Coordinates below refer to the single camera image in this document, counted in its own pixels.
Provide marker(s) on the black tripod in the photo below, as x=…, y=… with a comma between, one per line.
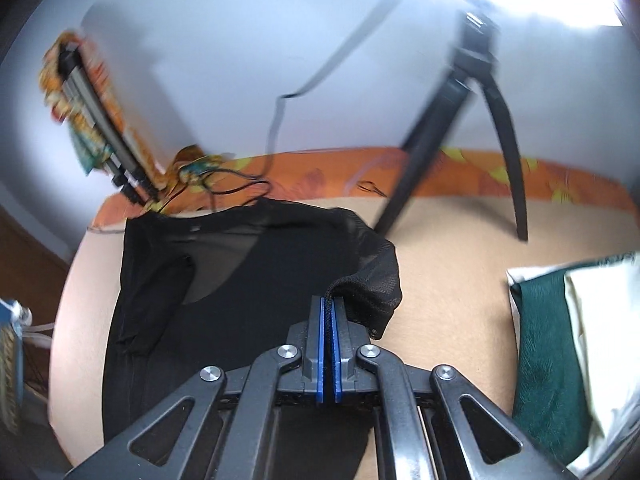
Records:
x=480, y=110

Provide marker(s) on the orange patterned bedsheet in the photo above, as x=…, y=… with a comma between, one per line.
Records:
x=465, y=177

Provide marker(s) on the green and white cloth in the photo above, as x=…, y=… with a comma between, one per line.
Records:
x=560, y=360

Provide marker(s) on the blue box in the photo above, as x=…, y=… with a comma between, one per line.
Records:
x=10, y=350

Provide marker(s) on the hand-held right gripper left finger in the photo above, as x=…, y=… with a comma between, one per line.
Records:
x=320, y=355

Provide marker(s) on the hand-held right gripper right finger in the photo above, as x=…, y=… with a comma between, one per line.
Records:
x=336, y=355

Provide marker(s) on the black mesh garment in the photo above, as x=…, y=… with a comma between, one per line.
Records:
x=240, y=280

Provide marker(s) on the folded metal rack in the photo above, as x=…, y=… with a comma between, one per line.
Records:
x=100, y=120

